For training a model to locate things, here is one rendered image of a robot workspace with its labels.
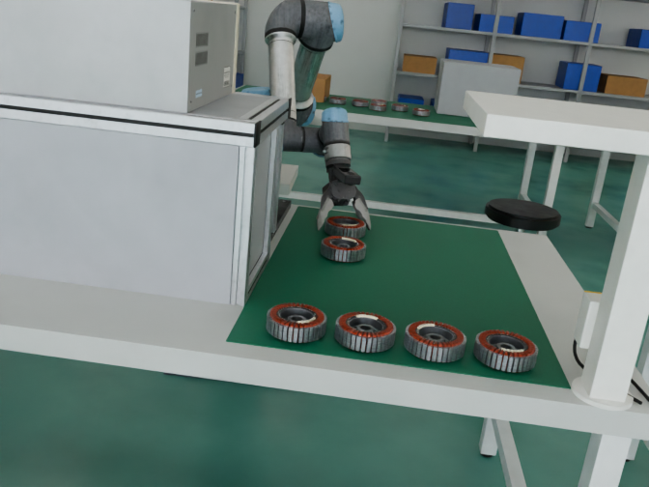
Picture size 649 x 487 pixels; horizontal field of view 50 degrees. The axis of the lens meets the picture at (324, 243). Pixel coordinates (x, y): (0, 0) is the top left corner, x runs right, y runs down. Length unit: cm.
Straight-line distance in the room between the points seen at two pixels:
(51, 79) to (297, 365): 71
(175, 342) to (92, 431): 115
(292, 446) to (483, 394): 118
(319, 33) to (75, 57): 98
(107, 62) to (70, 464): 127
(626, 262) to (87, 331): 91
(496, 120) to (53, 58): 83
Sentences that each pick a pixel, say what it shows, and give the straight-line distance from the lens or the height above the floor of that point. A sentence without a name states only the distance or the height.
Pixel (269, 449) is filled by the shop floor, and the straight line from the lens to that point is 228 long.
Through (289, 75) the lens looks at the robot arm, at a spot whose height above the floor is 113.
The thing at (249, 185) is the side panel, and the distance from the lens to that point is 132.
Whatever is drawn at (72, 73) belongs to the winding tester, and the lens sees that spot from 142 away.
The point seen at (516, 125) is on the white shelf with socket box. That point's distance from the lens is 107.
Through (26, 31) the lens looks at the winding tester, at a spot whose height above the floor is 123.
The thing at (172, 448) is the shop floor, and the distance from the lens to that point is 228.
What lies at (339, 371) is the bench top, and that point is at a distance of 120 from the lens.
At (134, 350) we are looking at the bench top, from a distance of 126.
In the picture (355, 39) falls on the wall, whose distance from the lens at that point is 842.
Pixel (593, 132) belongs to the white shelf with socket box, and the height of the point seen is 119.
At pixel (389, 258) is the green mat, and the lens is 175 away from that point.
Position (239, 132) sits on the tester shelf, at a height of 109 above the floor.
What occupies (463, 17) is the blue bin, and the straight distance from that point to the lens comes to 788.
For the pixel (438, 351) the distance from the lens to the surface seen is 125.
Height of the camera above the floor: 132
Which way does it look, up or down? 19 degrees down
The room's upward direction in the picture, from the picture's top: 6 degrees clockwise
